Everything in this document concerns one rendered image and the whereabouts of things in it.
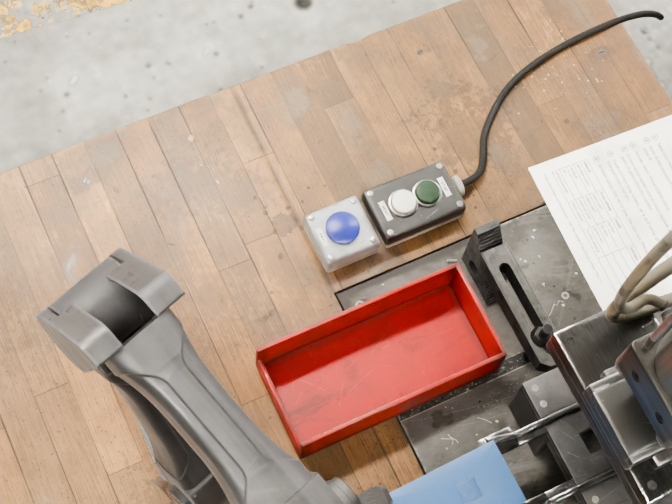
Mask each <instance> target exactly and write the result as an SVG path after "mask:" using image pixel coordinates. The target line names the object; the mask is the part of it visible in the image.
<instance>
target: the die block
mask: <svg viewBox="0 0 672 504"><path fill-rule="evenodd" d="M508 407H509V409H510V411H511V412H512V414H513V416H514V418H515V420H516V422H517V424H518V426H519V427H520V429H521V428H523V427H526V426H528V425H530V424H532V423H534V422H536V421H538V418H537V416H536V414H535V412H534V410H533V409H532V407H531V405H530V403H529V401H528V399H527V397H526V396H525V394H524V392H523V390H522V388H521V387H520V388H519V390H518V391H517V392H516V394H515V395H514V397H513V398H512V399H511V401H510V402H509V403H508ZM528 444H529V446H530V448H531V450H532V452H533V454H534V455H538V454H540V453H542V452H544V451H546V450H548V449H550V451H551V453H552V455H553V457H554V459H555V460H556V462H557V464H558V466H559V468H560V470H561V472H562V473H563V475H564V477H565V479H566V481H569V480H571V479H570V477H569V475H568V473H567V472H566V470H565V468H564V466H563V464H562V462H561V460H560V459H559V457H558V455H557V453H556V451H555V449H554V447H553V446H552V444H551V442H550V440H549V438H548V436H547V434H545V435H543V436H541V437H539V438H537V439H535V440H533V441H530V442H528ZM574 496H575V498H576V499H577V501H578V504H584V503H583V501H582V499H581V498H580V496H579V494H576V495H574Z"/></svg>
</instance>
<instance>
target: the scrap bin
mask: <svg viewBox="0 0 672 504"><path fill-rule="evenodd" d="M506 356H507V352H506V350H505V348H504V346H503V345H502V343H501V341H500V339H499V337H498V335H497V333H496V332H495V330H494V328H493V326H492V324H491V322H490V321H489V319H488V317H487V315H486V313H485V311H484V309H483V308H482V306H481V304H480V302H479V300H478V298H477V296H476V295H475V293H474V291H473V289H472V287H471V285H470V284H469V282H468V280H467V278H466V276H465V274H464V272H463V271H462V269H461V267H460V265H459V263H455V264H452V265H450V266H448V267H445V268H443V269H441V270H438V271H436V272H434V273H431V274H429V275H427V276H424V277H422V278H420V279H417V280H415V281H413V282H410V283H408V284H406V285H403V286H401V287H399V288H396V289H394V290H392V291H389V292H387V293H384V294H382V295H380V296H377V297H375V298H373V299H370V300H368V301H366V302H363V303H361V304H359V305H356V306H354V307H352V308H349V309H347V310H345V311H342V312H340V313H338V314H335V315H333V316H331V317H328V318H326V319H324V320H321V321H319V322H317V323H314V324H312V325H310V326H307V327H305V328H303V329H300V330H298V331H296V332H293V333H291V334H289V335H286V336H284V337H282V338H279V339H277V340H275V341H272V342H270V343H268V344H265V345H263V346H261V347H258V348H256V367H257V369H258V371H259V374H260V376H261V378H262V380H263V382H264V384H265V386H266V389H267V391H268V393H269V395H270V397H271V399H272V401H273V404H274V406H275V408H276V410H277V412H278V414H279V416H280V419H281V421H282V423H283V425H284V427H285V429H286V431H287V434H288V436H289V438H290V440H291V442H292V444H293V446H294V449H295V451H296V453H297V455H298V457H299V459H302V458H305V457H307V456H309V455H311V454H313V453H316V452H318V451H320V450H322V449H324V448H327V447H329V446H331V445H333V444H336V443H338V442H340V441H342V440H344V439H347V438H349V437H351V436H353V435H355V434H358V433H360V432H362V431H364V430H366V429H369V428H371V427H373V426H375V425H377V424H380V423H382V422H384V421H386V420H389V419H391V418H393V417H395V416H397V415H400V414H402V413H404V412H406V411H408V410H411V409H413V408H415V407H417V406H419V405H422V404H424V403H426V402H428V401H431V400H433V399H435V398H437V397H439V396H442V395H444V394H446V393H448V392H450V391H453V390H455V389H457V388H459V387H461V386H464V385H466V384H468V383H470V382H472V381H475V380H477V379H479V378H481V377H484V376H486V375H488V374H490V373H492V372H495V371H497V370H498V369H499V367H500V365H501V364H502V362H503V361H504V359H505V358H506Z"/></svg>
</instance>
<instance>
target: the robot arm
mask: <svg viewBox="0 0 672 504"><path fill-rule="evenodd" d="M184 294H185V292H184V291H183V290H182V288H181V287H180V286H179V285H178V284H177V283H176V281H175V280H174V279H173V278H172V277H171V276H170V275H169V274H168V273H167V272H166V271H164V270H163V269H161V268H159V267H157V266H155V265H153V264H151V263H150V262H148V261H146V260H144V259H142V258H140V257H138V256H136V255H134V254H132V253H131V252H129V251H127V250H125V249H123V248H120V247H119V248H118V249H117V250H115V251H114V252H113V253H112V254H110V255H109V257H108V258H107V259H105V260H104V261H103V262H102V263H100V264H99V265H98V266H97V267H96V268H94V269H93V270H92V271H91V272H90V273H88V274H87V275H86V276H85V277H83V278H82V279H81V280H80V281H79V282H77V283H76V284H75V285H74V286H73V287H71V288H70V289H69V290H68V291H66V292H65V293H64V294H63V295H62V296H60V297H59V298H58V299H57V300H56V301H54V302H53V303H52V304H51V305H49V306H48V307H47V308H48V309H47V308H45V309H44V310H42V311H41V312H40V313H39V314H38V315H36V319H37V320H38V322H39V324H40V325H41V327H42V328H43V329H44V331H45V332H46V333H47V335H48V336H49V337H50V338H51V340H52V341H53V342H54V343H55V344H56V346H57V347H58V348H59V349H60V350H61V351H62V352H63V353H64V355H65V356H66V357H67V358H68V359H69V360H70V361H71V362H72V363H73V364H74V365H75V366H76V367H77V368H79V369H80V370H81V371H82V372H84V373H87V372H90V371H93V370H95V371H96V372H97V373H98V374H100V375H101V376H102V377H104V378H105V379H106V380H107V381H109V382H111V383H113V385H114V386H115V387H116V389H117V390H118V391H119V393H120V394H121V396H122V397H123V399H124V400H125V402H126V403H127V405H128V406H129V407H130V409H131V410H132V412H133V413H134V415H135V416H136V418H137V422H138V425H139V427H140V429H141V432H142V434H143V436H144V439H145V441H146V443H147V446H148V448H149V450H150V453H151V455H152V457H153V460H154V463H155V465H156V467H157V469H158V472H159V474H160V477H159V478H158V479H157V480H156V481H154V482H155V484H156V485H157V486H158V487H159V488H160V489H161V490H162V491H163V492H164V494H165V495H166V496H167V497H168V498H169V499H170V500H171V502H172V504H391V503H392V502H393V500H392V498H391V496H390V494H389V492H388V490H387V488H386V487H385V486H383V485H379V486H374V487H371V488H369V489H368V490H366V491H364V492H362V493H361V494H359V495H356V494H355V493H354V491H353V490H352V489H351V488H350V487H349V486H348V485H347V484H346V483H345V482H344V481H342V480H341V479H340V478H338V477H334V478H333V479H331V480H328V481H327V482H325V480H324V479H323V478H322V477H321V476H320V475H319V473H318V472H310V471H308V470H307V468H306V467H305V466H304V465H303V464H302V462H301V461H300V460H298V459H295V458H294V457H292V456H291V455H290V454H288V453H287V452H286V451H284V450H283V449H282V448H280V447H279V446H278V445H277V444H275V443H274V442H273V441H272V440H271V439H270V438H269V437H268V436H267V435H266V434H265V433H264V432H262V431H261V430H260V428H259V427H258V426H257V425H256V424H255V423H254V422H253V421H252V420H251V419H250V418H249V416H248V415H247V414H246V413H245V412H244V411H243V409H242V408H241V407H240V406H239V405H238V404H237V402H236V401H235V400H234V399H233V398H232V396H231V395H230V394H229V393H228V392H227V391H226V389H225V388H224V387H223V386H222V385H221V384H220V382H219V381H218V380H217V379H216V378H215V377H214V375H213V374H212V373H211V372H210V370H209V369H208V368H207V366H206V365H205V364H204V362H203V361H202V359H201V358H200V356H199V355H198V353H197V352H196V350H195V348H194V347H193V345H192V343H191V342H190V340H189V338H188V336H187V334H186V332H185V330H184V328H183V326H182V322H181V321H180V320H179V318H178V317H177V316H176V315H175V314H174V313H173V311H172V310H171V309H170V308H169V307H170V306H172V305H173V304H174V303H175V302H176V301H177V300H179V299H180V298H181V297H182V296H183V295H184Z"/></svg>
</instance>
